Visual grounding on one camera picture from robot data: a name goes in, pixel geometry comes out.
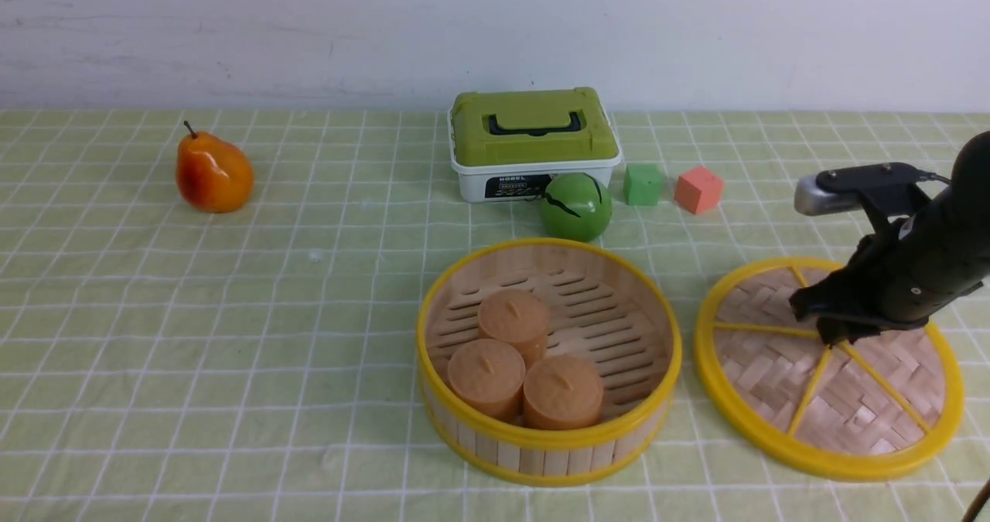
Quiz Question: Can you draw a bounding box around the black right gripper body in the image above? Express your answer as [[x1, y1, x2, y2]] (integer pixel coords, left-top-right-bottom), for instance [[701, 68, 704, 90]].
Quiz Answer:
[[789, 197, 975, 346]]

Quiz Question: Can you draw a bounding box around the yellow woven steamer lid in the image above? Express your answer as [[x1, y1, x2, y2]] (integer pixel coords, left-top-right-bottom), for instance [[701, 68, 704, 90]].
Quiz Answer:
[[694, 257, 965, 481]]

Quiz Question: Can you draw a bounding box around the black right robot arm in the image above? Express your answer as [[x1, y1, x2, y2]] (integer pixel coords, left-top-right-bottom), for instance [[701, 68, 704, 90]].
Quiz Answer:
[[789, 133, 989, 346]]

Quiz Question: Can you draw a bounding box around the yellow bamboo steamer basket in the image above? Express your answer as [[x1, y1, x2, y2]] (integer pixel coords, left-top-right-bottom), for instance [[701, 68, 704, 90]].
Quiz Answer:
[[416, 239, 682, 486]]

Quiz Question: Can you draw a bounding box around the orange cube block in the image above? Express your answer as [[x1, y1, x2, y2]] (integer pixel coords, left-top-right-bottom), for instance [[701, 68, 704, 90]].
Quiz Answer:
[[673, 165, 724, 215]]

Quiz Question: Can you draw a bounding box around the green cube block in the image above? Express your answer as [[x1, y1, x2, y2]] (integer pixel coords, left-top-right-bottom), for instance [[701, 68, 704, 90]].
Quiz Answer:
[[623, 163, 665, 207]]

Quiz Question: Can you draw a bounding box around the green round ball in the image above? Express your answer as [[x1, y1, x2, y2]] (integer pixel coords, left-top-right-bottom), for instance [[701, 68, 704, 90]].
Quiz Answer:
[[538, 172, 614, 243]]

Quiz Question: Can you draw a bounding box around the tan steamed bun right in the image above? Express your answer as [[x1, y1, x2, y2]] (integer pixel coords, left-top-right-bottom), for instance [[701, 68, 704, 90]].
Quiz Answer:
[[522, 354, 604, 431]]

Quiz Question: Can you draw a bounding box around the tan steamed bun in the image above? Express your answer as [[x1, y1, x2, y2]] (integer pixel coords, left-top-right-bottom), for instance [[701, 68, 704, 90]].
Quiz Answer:
[[476, 288, 551, 368], [522, 354, 604, 431], [448, 338, 526, 424]]

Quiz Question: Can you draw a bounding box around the tan steamed bun back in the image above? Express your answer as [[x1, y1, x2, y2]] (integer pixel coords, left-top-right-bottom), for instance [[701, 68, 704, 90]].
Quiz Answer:
[[476, 288, 551, 368]]

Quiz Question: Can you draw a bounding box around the green white lunch box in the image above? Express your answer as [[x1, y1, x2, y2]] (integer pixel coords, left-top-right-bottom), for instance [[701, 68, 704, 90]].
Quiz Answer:
[[446, 87, 623, 203]]

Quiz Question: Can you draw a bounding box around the tan steamed bun left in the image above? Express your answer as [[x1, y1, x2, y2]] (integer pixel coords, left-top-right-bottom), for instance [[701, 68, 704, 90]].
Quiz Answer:
[[448, 338, 526, 424]]

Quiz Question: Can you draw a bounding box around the orange red pear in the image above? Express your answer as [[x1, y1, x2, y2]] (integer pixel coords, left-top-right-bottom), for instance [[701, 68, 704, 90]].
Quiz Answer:
[[174, 120, 254, 214]]

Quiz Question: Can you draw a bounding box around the green checkered tablecloth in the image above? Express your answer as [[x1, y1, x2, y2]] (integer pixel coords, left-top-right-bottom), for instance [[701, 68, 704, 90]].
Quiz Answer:
[[1, 109, 988, 521]]

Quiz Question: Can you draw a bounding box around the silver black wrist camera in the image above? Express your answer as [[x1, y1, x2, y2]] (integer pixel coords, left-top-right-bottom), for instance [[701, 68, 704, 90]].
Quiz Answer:
[[793, 162, 951, 232]]

